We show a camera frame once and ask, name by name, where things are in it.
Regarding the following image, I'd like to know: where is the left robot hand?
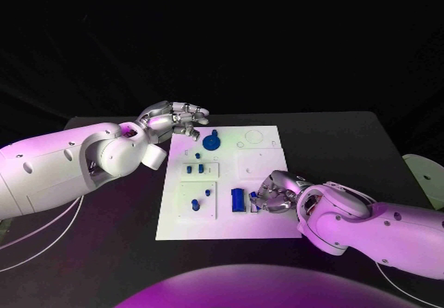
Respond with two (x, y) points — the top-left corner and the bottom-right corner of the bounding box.
(136, 100), (211, 145)

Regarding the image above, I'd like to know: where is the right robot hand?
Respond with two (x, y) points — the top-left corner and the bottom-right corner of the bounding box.
(248, 169), (316, 214)

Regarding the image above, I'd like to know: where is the white task board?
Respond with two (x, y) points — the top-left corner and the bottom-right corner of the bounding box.
(154, 124), (303, 241)

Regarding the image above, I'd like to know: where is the blue long cylinder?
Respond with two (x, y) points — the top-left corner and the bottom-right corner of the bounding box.
(231, 188), (247, 213)

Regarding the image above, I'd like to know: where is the blue gear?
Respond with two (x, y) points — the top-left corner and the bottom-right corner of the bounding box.
(202, 134), (222, 151)

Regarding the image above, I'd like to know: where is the white rounded shell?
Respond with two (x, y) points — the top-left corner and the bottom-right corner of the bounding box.
(401, 153), (444, 211)

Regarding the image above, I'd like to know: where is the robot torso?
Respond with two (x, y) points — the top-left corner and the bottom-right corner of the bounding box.
(113, 264), (430, 308)

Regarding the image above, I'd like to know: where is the white cable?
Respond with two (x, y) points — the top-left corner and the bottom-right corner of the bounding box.
(0, 196), (85, 273)
(0, 199), (78, 251)
(375, 261), (431, 308)

